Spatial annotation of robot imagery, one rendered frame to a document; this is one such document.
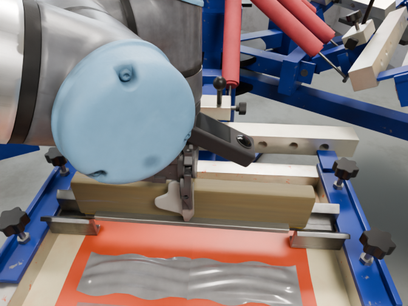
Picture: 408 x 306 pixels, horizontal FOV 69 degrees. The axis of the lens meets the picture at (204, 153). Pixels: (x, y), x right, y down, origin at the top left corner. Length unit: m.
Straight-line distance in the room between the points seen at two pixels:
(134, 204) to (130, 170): 0.34
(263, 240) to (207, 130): 0.27
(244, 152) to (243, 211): 0.13
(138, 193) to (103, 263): 0.15
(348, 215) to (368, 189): 1.63
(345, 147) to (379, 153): 1.86
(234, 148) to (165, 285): 0.26
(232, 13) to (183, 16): 0.65
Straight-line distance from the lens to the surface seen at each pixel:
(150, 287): 0.53
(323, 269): 0.58
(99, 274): 0.56
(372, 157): 2.52
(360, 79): 0.77
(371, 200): 2.17
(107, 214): 0.53
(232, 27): 0.93
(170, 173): 0.42
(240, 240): 0.58
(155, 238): 0.58
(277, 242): 0.59
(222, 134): 0.40
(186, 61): 0.32
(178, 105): 0.15
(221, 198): 0.47
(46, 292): 0.59
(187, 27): 0.31
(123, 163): 0.16
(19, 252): 0.59
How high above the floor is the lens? 1.43
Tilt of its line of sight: 40 degrees down
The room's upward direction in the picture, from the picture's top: straight up
